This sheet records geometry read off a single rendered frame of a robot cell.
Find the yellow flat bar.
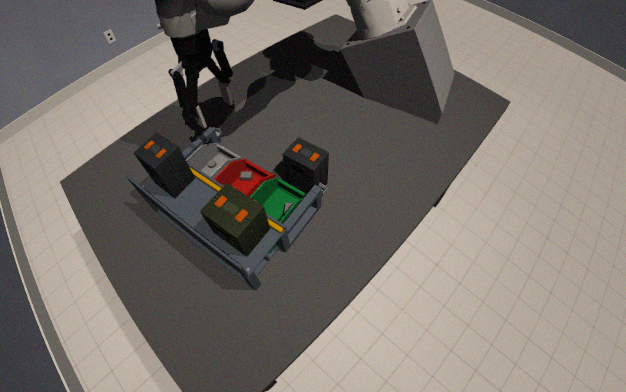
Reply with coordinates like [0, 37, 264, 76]
[190, 167, 284, 233]

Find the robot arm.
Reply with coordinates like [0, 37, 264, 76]
[155, 0, 417, 40]

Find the red open bin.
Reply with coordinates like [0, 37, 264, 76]
[214, 159, 275, 197]

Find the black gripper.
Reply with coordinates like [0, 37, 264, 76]
[168, 29, 233, 128]

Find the green open bin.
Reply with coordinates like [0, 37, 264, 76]
[250, 177, 307, 224]

